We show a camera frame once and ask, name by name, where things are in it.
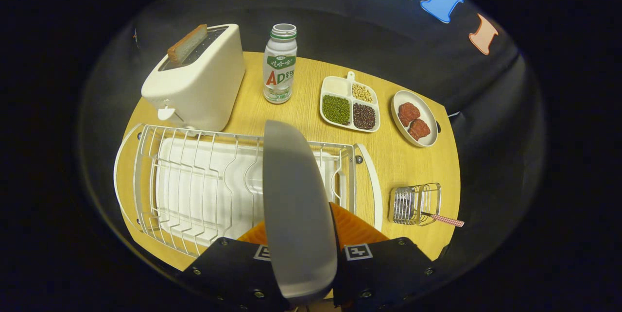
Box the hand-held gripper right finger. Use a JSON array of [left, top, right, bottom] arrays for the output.
[[329, 203, 436, 310]]

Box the toast slice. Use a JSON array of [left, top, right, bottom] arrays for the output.
[[167, 24, 208, 65]]

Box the beige round plate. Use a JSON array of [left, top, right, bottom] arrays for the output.
[[262, 120, 338, 304]]

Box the pile of yellow soybeans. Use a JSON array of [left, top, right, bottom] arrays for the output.
[[351, 84, 374, 103]]

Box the white drink bottle green label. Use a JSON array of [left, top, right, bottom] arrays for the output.
[[262, 23, 298, 104]]

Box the pile of dark red beans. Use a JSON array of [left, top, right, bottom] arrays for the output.
[[353, 103, 377, 130]]

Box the beige oval meat dish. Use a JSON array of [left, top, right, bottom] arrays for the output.
[[391, 90, 439, 148]]

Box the black backdrop cloth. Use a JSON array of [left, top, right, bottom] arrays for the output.
[[80, 0, 547, 274]]

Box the spoon with red checked handle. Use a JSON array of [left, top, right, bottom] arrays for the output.
[[420, 211, 465, 228]]

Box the white divided dish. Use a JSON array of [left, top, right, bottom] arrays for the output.
[[319, 71, 381, 133]]

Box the white toaster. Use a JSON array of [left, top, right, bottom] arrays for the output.
[[141, 23, 246, 133]]

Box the red meat piece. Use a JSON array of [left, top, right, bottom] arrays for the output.
[[398, 102, 421, 127], [408, 118, 432, 141]]

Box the pile of green beans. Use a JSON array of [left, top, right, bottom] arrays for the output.
[[322, 95, 351, 125]]

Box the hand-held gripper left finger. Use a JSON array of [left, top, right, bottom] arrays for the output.
[[175, 220, 292, 312]]

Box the metal wire basket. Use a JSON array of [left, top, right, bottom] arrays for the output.
[[389, 183, 442, 226]]

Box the white wire dish rack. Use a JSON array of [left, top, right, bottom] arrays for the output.
[[113, 122, 383, 258]]

